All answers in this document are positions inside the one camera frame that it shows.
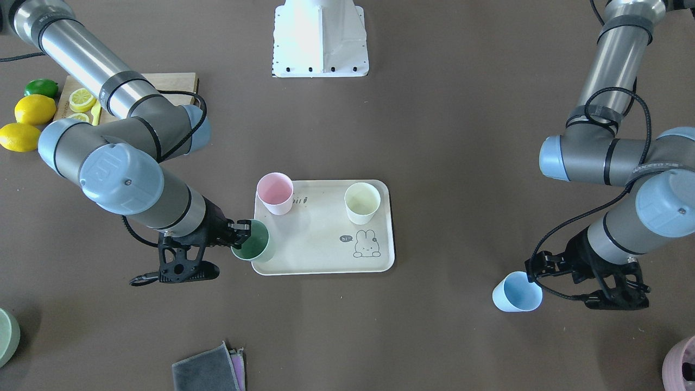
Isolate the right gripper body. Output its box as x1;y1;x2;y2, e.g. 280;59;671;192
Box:
129;204;240;286

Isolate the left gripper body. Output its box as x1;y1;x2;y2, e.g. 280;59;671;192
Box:
535;229;650;310

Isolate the green plastic cup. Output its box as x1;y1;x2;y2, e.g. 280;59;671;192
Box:
231;219;276;262

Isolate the blue plastic cup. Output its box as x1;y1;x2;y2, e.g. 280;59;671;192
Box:
492;270;543;312

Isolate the pink plastic cup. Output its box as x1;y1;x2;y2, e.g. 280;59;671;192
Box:
256;172;294;216

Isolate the cream white plastic cup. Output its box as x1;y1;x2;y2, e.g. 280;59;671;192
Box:
344;181;381;225

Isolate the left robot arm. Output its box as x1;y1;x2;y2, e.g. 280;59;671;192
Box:
525;1;694;310

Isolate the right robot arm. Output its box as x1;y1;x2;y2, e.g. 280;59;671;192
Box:
2;1;251;286

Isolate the cream rabbit tray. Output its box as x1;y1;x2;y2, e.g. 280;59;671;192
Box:
252;180;395;275

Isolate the pink bowl with ice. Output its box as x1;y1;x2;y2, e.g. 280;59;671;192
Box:
662;336;694;390

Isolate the purple cloth underneath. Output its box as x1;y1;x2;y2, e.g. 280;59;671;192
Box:
229;348;247;391

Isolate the grey folded cloth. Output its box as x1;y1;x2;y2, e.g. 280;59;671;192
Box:
172;343;236;390

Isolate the bamboo cutting board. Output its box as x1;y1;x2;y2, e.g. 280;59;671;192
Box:
53;72;199;121

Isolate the yellow plastic knife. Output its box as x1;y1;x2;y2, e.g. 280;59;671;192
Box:
90;101;102;126

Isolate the lemon half lower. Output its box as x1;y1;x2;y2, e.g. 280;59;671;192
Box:
67;113;91;123

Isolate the lemon half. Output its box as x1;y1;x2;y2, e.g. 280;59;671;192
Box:
68;87;97;113
67;113;91;123

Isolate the green ceramic bowl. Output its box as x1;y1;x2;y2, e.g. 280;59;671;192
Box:
0;308;21;367

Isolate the lemon half upper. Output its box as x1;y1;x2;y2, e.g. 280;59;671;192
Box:
68;87;97;113

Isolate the yellow lemon lower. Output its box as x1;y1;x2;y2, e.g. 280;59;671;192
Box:
1;122;41;153

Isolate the yellow lemon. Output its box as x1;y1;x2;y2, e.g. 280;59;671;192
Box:
14;94;56;125
1;122;41;153

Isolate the yellow lemon upper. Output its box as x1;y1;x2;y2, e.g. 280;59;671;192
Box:
14;94;56;125

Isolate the green lime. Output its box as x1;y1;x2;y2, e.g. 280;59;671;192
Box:
24;78;59;98

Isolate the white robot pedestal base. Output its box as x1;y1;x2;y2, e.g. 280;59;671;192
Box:
271;1;369;78

